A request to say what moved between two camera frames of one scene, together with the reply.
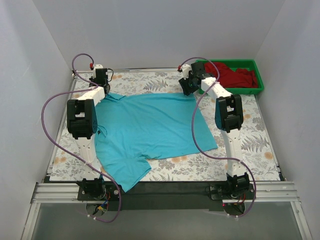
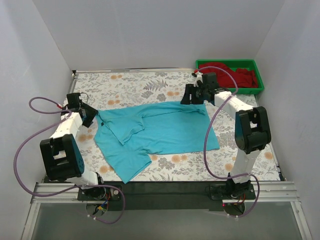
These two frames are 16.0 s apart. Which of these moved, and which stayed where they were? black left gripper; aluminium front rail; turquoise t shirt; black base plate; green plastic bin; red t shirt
Moved: black left gripper; turquoise t shirt
Stayed: black base plate; red t shirt; aluminium front rail; green plastic bin
